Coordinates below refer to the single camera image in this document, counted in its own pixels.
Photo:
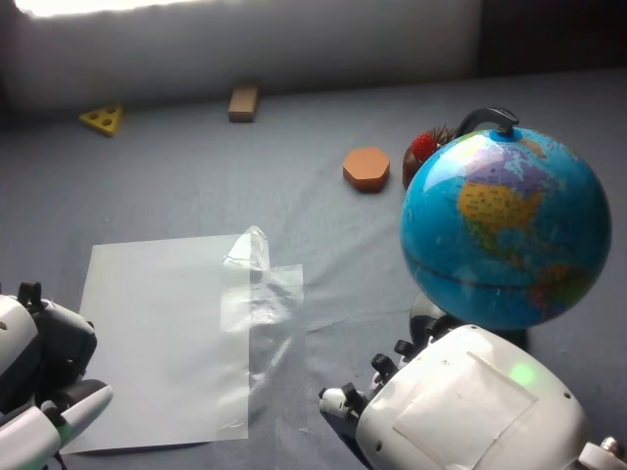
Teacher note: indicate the chocolate cake toy with strawberry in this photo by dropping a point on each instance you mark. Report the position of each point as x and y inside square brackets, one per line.
[422, 145]

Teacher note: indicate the tan rectangular wooden block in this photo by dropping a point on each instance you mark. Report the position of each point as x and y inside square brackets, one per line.
[243, 104]

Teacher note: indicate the grey table cloth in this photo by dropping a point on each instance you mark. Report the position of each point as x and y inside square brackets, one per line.
[196, 181]

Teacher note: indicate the blue desk globe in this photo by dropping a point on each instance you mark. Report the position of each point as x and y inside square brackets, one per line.
[504, 230]

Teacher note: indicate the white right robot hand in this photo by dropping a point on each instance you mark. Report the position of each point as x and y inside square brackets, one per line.
[465, 406]

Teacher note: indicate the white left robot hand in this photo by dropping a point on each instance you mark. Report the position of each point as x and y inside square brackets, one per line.
[59, 343]

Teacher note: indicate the clear plastic film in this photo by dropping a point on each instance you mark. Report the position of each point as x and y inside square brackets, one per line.
[274, 294]

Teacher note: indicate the yellow triangle block with holes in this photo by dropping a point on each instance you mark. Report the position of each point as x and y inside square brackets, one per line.
[103, 120]

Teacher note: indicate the orange hexagon block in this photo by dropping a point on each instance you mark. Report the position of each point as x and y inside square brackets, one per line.
[366, 169]

